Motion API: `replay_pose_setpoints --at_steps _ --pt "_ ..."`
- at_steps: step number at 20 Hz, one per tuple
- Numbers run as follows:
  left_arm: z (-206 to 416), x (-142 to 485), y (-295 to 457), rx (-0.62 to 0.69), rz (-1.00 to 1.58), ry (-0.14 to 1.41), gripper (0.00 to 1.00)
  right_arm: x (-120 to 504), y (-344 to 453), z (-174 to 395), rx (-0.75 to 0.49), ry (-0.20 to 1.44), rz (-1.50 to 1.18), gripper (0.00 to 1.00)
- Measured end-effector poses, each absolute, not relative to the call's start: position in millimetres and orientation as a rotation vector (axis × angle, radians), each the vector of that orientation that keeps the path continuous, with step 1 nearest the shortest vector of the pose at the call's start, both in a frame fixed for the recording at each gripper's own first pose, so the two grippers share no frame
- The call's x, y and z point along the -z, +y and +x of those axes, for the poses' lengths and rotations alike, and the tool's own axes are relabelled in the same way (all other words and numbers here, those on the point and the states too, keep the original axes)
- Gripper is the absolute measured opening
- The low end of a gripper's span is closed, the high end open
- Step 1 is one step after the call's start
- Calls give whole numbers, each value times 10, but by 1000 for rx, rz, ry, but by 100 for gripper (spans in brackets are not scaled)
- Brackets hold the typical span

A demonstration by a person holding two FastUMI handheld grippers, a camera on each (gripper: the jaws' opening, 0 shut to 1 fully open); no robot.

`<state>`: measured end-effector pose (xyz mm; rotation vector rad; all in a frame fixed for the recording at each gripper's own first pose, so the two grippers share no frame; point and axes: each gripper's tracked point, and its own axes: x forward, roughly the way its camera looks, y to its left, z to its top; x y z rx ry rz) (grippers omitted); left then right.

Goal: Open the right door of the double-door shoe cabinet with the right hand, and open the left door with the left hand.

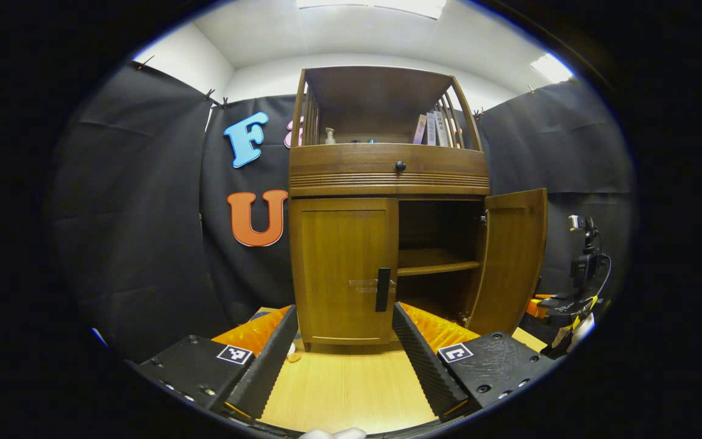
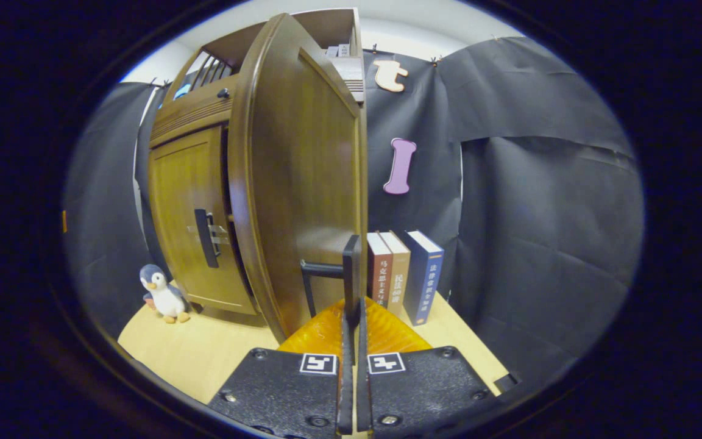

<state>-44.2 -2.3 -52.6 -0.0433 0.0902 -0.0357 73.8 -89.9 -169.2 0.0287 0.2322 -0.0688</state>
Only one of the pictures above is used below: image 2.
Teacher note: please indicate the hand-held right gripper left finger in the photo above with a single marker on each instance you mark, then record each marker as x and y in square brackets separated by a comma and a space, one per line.
[347, 378]

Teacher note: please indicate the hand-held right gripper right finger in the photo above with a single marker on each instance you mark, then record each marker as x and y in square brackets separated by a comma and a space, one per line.
[362, 378]

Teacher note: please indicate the wooden cabinet door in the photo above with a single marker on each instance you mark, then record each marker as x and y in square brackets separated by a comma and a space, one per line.
[180, 207]
[302, 171]

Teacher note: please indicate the wooden double-door shoe cabinet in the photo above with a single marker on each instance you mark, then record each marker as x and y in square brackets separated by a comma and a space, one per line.
[223, 46]

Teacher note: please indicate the brown hardcover book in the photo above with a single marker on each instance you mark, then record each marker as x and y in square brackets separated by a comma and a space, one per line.
[400, 280]

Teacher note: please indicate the red hardcover book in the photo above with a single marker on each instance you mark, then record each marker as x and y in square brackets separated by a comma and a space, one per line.
[378, 274]

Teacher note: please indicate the blue hardcover book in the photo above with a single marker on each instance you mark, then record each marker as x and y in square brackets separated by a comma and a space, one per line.
[425, 280]

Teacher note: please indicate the penguin plush toy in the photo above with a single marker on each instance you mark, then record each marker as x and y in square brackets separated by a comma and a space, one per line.
[165, 296]

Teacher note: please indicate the black backdrop cloth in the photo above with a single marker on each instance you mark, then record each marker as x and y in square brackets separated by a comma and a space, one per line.
[540, 231]

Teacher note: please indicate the wooden drawer with black knob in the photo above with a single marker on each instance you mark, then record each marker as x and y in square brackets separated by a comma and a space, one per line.
[192, 113]

